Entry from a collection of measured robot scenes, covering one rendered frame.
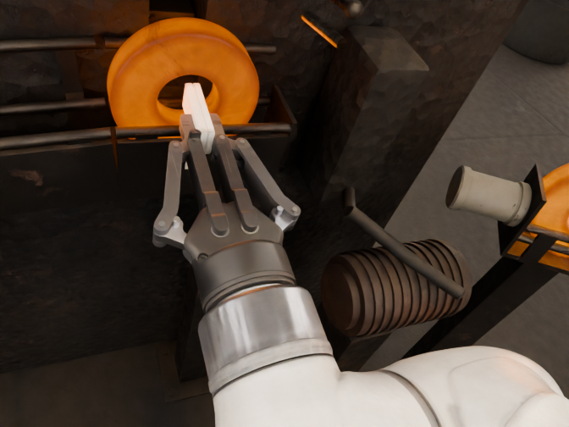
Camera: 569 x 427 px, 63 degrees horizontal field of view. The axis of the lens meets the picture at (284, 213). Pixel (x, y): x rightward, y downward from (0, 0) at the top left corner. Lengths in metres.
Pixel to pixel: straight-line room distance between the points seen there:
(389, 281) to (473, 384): 0.35
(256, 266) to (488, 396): 0.18
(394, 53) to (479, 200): 0.22
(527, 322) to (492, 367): 1.20
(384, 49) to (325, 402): 0.41
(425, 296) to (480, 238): 1.00
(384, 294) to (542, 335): 0.97
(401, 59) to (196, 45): 0.23
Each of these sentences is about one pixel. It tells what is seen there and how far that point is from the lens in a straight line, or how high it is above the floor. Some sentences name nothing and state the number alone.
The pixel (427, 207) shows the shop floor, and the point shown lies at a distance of 1.69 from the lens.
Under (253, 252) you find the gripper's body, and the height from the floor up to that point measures 0.77.
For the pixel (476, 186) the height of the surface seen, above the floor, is 0.69.
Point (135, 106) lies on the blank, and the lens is 0.50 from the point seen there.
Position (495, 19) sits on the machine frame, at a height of 0.81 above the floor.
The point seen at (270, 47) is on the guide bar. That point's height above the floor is 0.76.
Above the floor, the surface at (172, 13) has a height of 0.77.
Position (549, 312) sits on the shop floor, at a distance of 1.68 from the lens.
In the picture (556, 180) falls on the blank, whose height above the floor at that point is 0.73.
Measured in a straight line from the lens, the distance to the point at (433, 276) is 0.69.
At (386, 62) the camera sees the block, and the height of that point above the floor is 0.80.
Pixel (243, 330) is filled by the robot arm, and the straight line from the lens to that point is 0.32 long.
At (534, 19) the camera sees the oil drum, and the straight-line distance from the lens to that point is 3.10.
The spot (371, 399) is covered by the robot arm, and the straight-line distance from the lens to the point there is 0.32.
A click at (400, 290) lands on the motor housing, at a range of 0.70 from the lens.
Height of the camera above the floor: 1.04
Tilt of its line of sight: 47 degrees down
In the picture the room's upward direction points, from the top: 20 degrees clockwise
